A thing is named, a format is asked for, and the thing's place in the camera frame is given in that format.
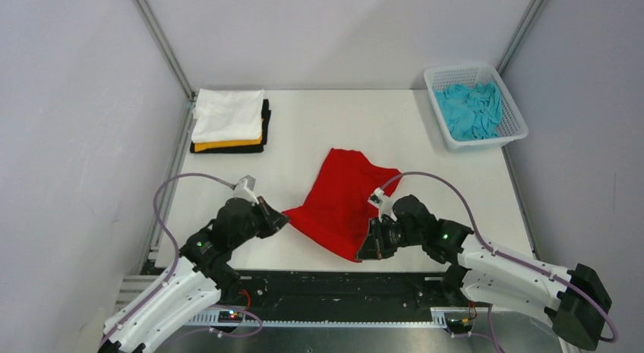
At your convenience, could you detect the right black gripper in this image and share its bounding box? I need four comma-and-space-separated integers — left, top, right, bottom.
355, 216, 424, 260

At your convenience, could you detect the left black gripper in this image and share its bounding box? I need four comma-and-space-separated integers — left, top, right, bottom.
230, 195, 289, 247

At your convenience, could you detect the red t shirt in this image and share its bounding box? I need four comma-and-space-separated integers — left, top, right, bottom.
284, 148, 400, 263

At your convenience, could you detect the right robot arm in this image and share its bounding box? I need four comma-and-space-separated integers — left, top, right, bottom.
356, 190, 612, 351

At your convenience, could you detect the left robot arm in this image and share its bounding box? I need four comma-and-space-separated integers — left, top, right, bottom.
99, 197, 289, 352

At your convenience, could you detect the yellow folded t shirt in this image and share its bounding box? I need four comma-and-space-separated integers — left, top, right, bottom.
194, 120, 264, 153

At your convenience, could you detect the left controller board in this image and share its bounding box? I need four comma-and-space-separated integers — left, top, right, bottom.
217, 309, 245, 323

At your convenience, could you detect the controller board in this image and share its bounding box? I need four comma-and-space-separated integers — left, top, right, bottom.
446, 318, 475, 338
217, 309, 245, 323

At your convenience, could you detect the white folded t shirt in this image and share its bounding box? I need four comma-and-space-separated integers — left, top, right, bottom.
191, 89, 265, 143

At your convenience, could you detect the right controller board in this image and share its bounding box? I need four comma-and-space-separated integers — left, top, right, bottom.
446, 318, 475, 338

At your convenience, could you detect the blue t shirt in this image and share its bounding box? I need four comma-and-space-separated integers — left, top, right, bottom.
434, 82, 504, 142

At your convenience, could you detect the white plastic basket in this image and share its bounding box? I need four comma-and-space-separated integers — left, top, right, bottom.
423, 62, 529, 153

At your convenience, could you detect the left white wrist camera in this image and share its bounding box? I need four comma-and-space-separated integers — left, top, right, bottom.
232, 175, 258, 204

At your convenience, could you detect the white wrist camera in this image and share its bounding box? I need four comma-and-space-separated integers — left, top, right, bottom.
232, 175, 258, 204
368, 188, 397, 221

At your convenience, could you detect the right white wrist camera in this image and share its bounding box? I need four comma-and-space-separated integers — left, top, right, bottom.
368, 188, 397, 221

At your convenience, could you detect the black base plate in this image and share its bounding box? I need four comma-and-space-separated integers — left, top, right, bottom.
219, 270, 469, 323

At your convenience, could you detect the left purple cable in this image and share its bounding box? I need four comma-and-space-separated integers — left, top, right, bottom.
98, 172, 265, 349

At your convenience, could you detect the purple cable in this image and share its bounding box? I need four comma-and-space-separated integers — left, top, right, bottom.
98, 172, 265, 349
377, 172, 620, 353

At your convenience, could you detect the aluminium frame rail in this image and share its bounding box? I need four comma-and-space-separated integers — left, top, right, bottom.
103, 274, 589, 353

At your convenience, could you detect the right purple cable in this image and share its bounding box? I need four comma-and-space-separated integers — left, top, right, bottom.
377, 172, 620, 353

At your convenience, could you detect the left corner aluminium post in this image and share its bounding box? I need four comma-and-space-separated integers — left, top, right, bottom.
132, 0, 194, 101

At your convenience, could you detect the corner aluminium post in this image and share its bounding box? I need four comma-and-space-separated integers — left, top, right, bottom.
496, 0, 548, 74
132, 0, 194, 101

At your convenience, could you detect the right corner aluminium post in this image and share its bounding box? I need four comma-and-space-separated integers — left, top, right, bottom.
496, 0, 548, 74

